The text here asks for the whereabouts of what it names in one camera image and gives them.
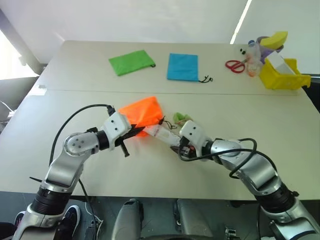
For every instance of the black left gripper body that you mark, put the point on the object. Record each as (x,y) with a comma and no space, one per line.
(119,142)

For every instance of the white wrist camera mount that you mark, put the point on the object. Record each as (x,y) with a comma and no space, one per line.
(193,131)
(116,127)

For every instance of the grey right robot leg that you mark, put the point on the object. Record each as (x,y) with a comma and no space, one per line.
(191,217)

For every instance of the dark sneaker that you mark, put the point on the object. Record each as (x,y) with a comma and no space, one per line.
(72,216)

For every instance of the grey robot leg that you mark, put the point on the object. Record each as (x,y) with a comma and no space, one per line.
(191,217)
(126,217)

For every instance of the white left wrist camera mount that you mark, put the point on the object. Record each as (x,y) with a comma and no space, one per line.
(116,127)

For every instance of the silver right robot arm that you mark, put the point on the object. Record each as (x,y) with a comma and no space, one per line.
(257,172)

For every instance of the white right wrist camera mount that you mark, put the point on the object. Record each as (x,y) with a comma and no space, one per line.
(193,131)

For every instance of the yellow plastic bin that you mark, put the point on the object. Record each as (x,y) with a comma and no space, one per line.
(282,80)

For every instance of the white box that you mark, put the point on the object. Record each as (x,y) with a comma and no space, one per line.
(277,61)

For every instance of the small green toy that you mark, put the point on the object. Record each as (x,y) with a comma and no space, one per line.
(178,116)

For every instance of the white tube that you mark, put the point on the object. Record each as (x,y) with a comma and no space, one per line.
(162,135)

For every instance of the dark diagonal frame post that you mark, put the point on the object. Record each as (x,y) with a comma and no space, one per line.
(22,47)

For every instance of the clear plastic bottle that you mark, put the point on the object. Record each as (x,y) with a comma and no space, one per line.
(252,57)

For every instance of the grey left robot leg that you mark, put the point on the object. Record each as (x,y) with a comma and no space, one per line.
(126,217)

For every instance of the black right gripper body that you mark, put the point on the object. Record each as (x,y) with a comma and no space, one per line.
(186,151)

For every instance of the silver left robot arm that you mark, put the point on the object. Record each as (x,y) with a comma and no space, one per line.
(75,145)

